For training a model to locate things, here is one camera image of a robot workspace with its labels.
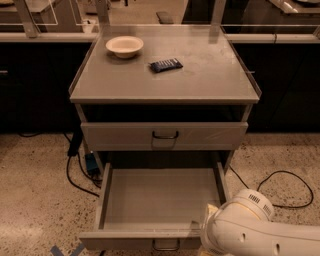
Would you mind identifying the grey drawer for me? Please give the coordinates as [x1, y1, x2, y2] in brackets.
[79, 164, 229, 251]
[81, 122, 248, 151]

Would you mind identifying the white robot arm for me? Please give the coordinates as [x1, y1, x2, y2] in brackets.
[200, 189, 320, 256]

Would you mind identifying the grey drawer cabinet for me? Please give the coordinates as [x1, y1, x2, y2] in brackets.
[71, 25, 261, 167]

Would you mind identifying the grey top drawer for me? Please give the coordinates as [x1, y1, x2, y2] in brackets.
[81, 122, 248, 151]

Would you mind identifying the blue power adapter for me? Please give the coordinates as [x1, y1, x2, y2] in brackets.
[85, 153, 99, 174]

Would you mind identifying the dark blue snack packet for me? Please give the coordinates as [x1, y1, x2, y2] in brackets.
[150, 58, 183, 73]

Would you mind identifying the black power strip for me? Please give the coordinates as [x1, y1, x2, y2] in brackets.
[67, 129, 83, 157]

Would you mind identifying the white bowl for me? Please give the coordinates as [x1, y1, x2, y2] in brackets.
[106, 36, 144, 59]

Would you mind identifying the black floor cable right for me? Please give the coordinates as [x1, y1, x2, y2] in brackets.
[229, 165, 315, 210]

